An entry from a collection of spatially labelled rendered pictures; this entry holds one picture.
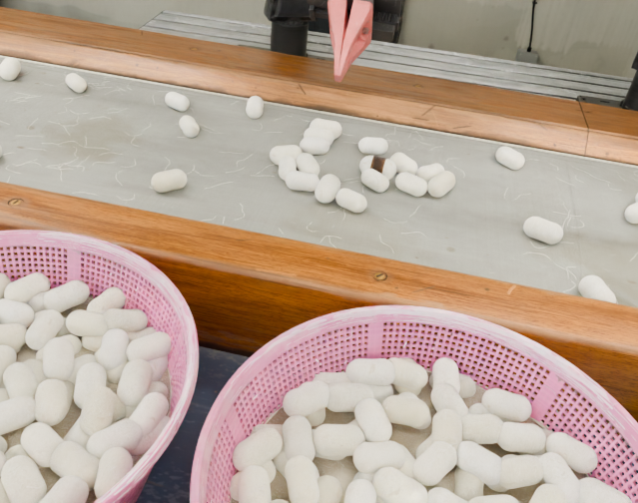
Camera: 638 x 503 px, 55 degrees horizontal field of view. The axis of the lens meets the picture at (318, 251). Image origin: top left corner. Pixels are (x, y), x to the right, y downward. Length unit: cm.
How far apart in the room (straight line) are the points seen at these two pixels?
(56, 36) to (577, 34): 221
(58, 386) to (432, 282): 27
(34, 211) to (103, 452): 23
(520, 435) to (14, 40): 78
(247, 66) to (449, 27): 195
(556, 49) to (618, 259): 221
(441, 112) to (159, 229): 40
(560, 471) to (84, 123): 58
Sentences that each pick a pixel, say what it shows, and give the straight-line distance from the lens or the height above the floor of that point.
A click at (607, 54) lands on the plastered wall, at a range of 284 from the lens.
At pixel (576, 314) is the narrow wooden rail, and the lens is 49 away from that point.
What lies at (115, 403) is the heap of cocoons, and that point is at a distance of 42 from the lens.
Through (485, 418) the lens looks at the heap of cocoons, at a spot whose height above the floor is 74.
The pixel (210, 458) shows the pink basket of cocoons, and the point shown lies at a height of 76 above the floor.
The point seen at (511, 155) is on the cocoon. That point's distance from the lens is 71.
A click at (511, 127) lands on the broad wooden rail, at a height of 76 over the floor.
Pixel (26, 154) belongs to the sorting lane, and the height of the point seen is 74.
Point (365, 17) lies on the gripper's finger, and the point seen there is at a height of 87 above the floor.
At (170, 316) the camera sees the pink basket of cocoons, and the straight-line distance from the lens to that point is 44.
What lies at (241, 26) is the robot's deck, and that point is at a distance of 129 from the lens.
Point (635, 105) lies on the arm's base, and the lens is 113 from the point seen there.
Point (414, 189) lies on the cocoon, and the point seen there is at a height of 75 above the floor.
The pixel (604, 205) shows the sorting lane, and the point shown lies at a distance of 70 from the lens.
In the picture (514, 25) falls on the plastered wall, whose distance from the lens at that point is 273.
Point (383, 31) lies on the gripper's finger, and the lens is 72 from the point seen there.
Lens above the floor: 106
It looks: 37 degrees down
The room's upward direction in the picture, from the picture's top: 7 degrees clockwise
